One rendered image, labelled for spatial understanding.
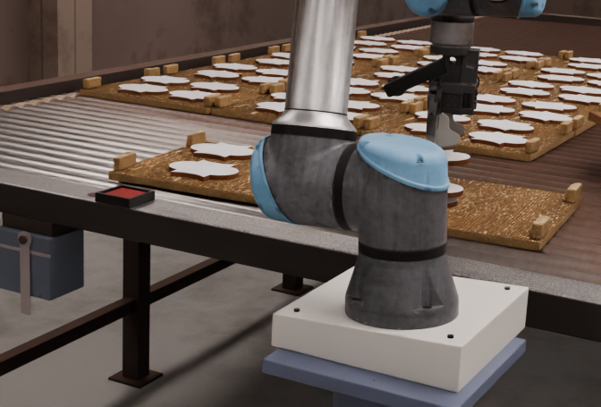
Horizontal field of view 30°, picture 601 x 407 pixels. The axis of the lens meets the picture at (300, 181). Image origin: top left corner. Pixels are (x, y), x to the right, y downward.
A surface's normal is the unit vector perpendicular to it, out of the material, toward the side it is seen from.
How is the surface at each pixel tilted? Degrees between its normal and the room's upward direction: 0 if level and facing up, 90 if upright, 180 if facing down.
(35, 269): 90
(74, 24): 90
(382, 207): 90
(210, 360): 0
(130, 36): 90
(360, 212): 109
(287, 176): 77
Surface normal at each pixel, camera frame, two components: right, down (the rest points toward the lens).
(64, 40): 0.88, 0.15
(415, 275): 0.21, -0.10
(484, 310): -0.01, -0.98
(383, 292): -0.43, -0.11
